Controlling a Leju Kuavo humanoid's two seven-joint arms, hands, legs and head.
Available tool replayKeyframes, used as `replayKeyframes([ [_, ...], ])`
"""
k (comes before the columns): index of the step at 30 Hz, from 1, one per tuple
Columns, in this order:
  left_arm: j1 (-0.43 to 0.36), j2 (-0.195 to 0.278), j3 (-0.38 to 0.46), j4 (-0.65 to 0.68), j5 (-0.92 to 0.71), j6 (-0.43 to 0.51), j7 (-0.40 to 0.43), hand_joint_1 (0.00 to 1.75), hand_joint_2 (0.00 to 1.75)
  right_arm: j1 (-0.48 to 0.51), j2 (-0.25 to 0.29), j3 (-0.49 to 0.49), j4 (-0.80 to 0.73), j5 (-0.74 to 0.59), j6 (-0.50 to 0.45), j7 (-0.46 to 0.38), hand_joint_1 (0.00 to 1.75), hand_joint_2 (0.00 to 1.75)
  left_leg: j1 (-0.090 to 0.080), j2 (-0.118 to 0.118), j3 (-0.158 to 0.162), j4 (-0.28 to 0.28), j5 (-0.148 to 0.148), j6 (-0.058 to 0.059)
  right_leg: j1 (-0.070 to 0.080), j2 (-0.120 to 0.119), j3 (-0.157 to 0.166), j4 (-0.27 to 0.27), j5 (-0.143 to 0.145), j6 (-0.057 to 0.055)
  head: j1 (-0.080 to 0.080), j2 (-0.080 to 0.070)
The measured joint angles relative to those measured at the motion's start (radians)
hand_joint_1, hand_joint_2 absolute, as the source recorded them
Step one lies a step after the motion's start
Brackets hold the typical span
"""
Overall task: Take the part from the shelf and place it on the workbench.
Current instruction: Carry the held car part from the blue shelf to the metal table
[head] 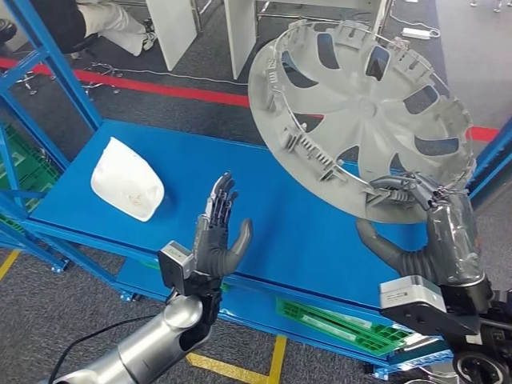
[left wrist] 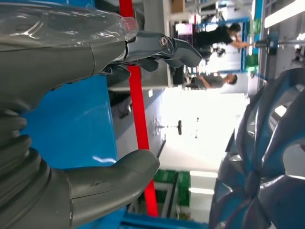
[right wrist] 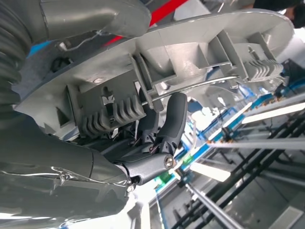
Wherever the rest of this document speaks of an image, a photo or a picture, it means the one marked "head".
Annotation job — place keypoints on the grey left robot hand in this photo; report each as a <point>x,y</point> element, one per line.
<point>212,249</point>

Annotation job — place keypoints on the silver plastic wheel hubcap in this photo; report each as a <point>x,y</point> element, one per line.
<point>359,116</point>

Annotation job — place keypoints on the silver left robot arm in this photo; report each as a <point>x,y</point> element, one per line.
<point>160,339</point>

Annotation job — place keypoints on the blue metal shelf rack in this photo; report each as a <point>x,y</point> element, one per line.
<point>192,159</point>

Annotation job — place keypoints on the white mirror cover shell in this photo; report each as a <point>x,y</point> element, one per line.
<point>128,180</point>

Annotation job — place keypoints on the red barrier tape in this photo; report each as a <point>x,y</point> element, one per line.
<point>160,87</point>

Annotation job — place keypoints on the green folded plastic crate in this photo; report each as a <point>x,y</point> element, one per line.
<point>343,328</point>

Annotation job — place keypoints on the person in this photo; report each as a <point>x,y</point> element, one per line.
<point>112,21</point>

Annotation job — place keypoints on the black swivel office chair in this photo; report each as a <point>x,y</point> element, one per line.
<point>80,42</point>

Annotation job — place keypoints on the white power strip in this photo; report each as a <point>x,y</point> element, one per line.
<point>416,33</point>

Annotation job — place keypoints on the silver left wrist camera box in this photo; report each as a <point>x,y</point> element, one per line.
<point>176,267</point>

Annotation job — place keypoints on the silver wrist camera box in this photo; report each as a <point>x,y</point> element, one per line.
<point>176,267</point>
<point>411,294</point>

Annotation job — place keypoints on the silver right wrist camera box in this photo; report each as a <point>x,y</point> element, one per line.
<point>411,294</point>

